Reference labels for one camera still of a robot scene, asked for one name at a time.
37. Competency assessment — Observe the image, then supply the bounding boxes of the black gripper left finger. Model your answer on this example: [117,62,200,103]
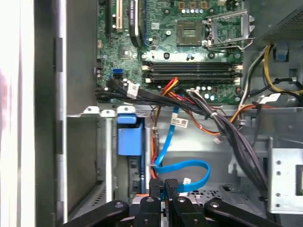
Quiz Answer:
[62,178,164,227]

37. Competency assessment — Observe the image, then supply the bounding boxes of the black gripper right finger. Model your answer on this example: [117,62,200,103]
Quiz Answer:
[164,178,284,227]

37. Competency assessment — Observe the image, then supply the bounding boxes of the red orange disk wire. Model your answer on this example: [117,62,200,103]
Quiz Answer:
[150,127,159,180]

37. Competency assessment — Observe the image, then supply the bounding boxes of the hard disk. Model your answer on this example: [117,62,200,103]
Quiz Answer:
[116,113,146,198]

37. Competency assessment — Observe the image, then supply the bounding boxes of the blue disk wire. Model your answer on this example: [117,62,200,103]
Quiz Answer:
[153,105,212,193]

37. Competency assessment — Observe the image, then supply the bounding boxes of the metal disk bay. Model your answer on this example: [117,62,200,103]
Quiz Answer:
[66,105,152,213]

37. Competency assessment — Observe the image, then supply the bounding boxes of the black RAM slot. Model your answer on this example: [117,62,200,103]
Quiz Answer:
[142,66,243,72]
[144,73,243,79]
[142,61,243,67]
[144,78,242,84]

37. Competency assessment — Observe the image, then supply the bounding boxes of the black expansion slot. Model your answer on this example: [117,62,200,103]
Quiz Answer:
[105,0,112,40]

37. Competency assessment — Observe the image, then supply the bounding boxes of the white expansion slot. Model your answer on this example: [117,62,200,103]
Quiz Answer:
[115,0,125,33]

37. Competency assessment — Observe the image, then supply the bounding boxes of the metal optical drive cage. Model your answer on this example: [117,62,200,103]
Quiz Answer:
[267,137,303,215]

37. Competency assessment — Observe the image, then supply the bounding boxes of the black PC case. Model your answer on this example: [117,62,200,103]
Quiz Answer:
[34,0,303,227]

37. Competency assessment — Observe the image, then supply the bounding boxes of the metal locking lever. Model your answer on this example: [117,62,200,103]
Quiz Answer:
[207,37,255,52]

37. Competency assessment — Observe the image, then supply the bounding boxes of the CPU socket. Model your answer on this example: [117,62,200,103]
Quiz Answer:
[176,20,204,47]

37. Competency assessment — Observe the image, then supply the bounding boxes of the green motherboard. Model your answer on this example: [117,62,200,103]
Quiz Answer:
[96,0,244,105]

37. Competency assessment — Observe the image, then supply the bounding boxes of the black graphics card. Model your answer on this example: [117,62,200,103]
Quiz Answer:
[128,0,143,47]

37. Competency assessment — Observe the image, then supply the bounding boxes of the metal socket cover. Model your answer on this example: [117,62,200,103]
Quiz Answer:
[205,9,250,48]

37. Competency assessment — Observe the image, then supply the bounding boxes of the gray power supply unit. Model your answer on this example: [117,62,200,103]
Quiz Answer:
[261,4,303,43]

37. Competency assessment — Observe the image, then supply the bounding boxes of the black cable bundle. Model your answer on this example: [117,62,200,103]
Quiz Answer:
[94,79,270,198]

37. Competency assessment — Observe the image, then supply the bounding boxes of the orange yellow red wires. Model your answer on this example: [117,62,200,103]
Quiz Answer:
[160,77,190,102]

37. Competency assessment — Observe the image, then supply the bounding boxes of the yellow black power cable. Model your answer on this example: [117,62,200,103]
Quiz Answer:
[262,44,303,96]

